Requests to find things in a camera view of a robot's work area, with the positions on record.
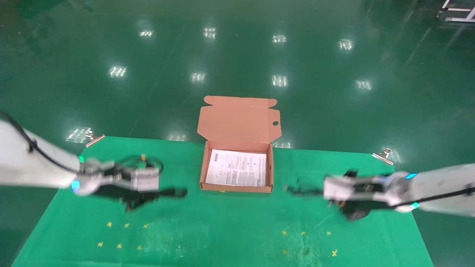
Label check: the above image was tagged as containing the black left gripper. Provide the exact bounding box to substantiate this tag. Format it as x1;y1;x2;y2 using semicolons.
96;183;176;212

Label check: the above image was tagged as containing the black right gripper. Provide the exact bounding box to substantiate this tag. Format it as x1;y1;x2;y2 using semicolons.
334;169;394;222

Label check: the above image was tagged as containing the open brown cardboard box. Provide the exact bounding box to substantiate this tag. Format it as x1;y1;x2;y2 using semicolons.
197;96;282;194

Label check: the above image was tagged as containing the silver binder clip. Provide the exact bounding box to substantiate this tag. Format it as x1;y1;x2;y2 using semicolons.
372;148;394;166
85;130;106;148

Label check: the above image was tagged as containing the green table mat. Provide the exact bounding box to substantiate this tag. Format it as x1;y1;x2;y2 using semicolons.
11;136;435;267

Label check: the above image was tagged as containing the white printed manual sheet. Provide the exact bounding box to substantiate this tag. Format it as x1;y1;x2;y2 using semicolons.
205;149;268;187

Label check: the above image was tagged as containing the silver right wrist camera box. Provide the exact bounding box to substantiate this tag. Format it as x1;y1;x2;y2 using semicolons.
323;176;357;201

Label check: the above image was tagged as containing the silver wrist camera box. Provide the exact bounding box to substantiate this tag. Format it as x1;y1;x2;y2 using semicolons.
323;176;357;201
128;168;160;192

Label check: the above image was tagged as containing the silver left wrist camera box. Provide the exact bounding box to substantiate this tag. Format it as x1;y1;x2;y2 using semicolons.
128;168;160;192

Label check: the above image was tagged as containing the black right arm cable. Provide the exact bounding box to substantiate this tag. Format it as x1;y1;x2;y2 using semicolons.
393;185;475;208

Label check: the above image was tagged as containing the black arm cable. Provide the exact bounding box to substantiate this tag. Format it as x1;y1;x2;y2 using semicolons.
0;111;164;175
393;185;475;208

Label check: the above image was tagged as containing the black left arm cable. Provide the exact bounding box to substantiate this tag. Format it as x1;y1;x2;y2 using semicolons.
0;111;164;175

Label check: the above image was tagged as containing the white metal frame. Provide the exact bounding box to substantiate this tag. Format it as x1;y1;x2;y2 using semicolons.
437;0;475;23

